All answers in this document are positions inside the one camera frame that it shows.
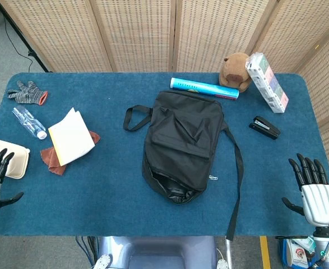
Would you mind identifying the yellow floor tape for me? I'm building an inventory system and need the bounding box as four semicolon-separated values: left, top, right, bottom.
259;236;271;269

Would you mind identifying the blue emergency stop box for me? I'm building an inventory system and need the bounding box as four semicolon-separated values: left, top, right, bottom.
277;236;317;269

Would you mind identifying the blue cylindrical tube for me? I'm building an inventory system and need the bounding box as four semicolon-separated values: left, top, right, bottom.
170;77;240;100

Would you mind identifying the grey knit work glove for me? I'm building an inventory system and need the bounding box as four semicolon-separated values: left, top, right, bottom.
7;81;48;106

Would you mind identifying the silver table leg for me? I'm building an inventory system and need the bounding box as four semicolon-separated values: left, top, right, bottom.
225;237;234;269

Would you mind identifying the black stapler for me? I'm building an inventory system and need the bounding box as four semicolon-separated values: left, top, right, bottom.
248;115;281;140

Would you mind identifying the blue grey robot torso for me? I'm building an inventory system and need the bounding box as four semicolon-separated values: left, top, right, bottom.
94;236;229;269

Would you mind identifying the brown cloth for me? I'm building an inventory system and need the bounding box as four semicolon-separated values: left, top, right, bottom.
40;131;101;176

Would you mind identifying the white tissue pack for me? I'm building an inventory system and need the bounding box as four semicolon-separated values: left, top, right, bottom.
245;52;289;114

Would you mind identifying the black floor cable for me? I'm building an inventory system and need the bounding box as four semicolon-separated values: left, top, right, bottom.
3;16;35;71

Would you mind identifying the beige food container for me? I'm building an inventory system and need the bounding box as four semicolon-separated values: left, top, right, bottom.
0;138;30;179

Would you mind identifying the blue table mat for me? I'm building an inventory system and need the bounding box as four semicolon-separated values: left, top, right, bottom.
0;72;329;238

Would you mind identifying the brown capybara plush toy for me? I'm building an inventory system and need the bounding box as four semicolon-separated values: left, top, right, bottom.
219;52;252;93

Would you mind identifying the white notebook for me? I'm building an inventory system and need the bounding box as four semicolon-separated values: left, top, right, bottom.
48;107;95;166

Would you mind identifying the black backpack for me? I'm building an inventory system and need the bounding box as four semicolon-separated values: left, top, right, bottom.
123;90;244;241

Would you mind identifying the clear plastic water bottle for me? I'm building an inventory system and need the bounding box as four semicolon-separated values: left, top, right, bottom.
12;105;48;140

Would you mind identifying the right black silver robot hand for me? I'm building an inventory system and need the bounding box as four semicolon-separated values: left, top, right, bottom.
281;153;329;227

